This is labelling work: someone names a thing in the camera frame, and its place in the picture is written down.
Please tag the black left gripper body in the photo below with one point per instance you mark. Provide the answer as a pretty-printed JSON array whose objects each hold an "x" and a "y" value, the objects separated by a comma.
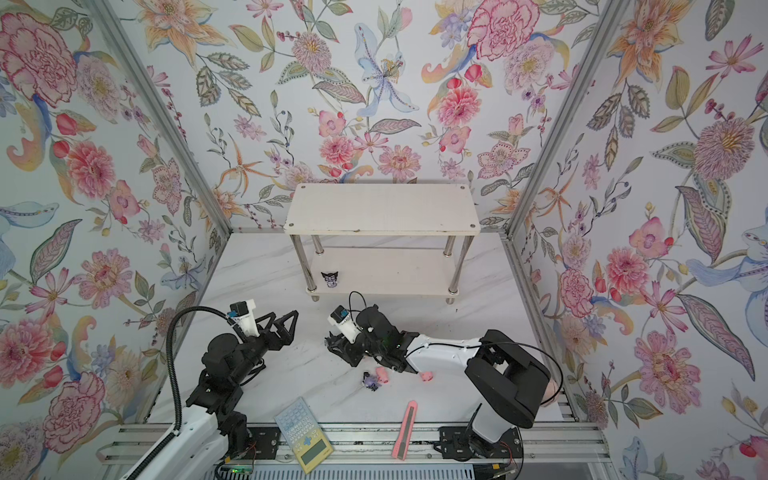
[{"x": 256, "y": 349}]

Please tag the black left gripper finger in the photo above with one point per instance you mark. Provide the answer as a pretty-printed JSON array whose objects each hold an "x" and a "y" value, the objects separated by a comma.
[
  {"x": 286, "y": 328},
  {"x": 271, "y": 324}
]

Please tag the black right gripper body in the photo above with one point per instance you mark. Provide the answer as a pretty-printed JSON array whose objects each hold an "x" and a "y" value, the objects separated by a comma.
[{"x": 376, "y": 352}]

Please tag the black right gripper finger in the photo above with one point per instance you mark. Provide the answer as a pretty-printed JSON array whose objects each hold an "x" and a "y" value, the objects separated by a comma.
[
  {"x": 337, "y": 342},
  {"x": 351, "y": 353}
]

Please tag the black purple toy figure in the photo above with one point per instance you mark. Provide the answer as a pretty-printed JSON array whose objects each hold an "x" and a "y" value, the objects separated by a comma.
[
  {"x": 370, "y": 382},
  {"x": 331, "y": 279}
]

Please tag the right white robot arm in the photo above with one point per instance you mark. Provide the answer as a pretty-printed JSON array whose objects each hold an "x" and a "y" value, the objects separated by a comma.
[{"x": 511, "y": 381}]

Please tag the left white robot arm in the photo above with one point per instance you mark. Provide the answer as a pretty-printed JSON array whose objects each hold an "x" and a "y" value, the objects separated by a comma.
[{"x": 208, "y": 431}]

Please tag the white two-tier shelf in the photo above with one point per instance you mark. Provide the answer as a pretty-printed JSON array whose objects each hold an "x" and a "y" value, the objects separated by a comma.
[{"x": 401, "y": 240}]

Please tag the yellow calculator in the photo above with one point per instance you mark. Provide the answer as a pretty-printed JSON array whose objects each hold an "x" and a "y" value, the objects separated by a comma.
[{"x": 303, "y": 434}]

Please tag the pink box cutter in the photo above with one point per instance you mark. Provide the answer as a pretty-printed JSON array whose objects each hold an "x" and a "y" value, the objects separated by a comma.
[{"x": 401, "y": 445}]

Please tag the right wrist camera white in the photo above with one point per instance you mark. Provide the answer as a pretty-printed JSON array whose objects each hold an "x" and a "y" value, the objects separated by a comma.
[{"x": 342, "y": 322}]

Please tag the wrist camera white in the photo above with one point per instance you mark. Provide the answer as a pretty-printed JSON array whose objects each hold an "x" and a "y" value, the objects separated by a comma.
[
  {"x": 242, "y": 313},
  {"x": 342, "y": 322}
]

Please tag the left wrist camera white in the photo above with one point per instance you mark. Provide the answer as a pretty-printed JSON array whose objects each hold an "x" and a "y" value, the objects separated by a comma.
[{"x": 242, "y": 313}]

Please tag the aluminium front rail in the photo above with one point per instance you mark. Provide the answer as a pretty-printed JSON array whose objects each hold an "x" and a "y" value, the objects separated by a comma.
[{"x": 546, "y": 442}]

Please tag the aluminium corner post left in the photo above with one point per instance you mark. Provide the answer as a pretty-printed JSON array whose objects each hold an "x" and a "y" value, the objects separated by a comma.
[{"x": 118, "y": 40}]

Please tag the aluminium corner post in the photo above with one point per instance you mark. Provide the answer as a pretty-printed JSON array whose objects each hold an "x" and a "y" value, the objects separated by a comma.
[
  {"x": 606, "y": 27},
  {"x": 118, "y": 40}
]

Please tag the aluminium corner post right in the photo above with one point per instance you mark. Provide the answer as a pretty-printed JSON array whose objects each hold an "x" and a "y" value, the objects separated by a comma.
[{"x": 606, "y": 27}]

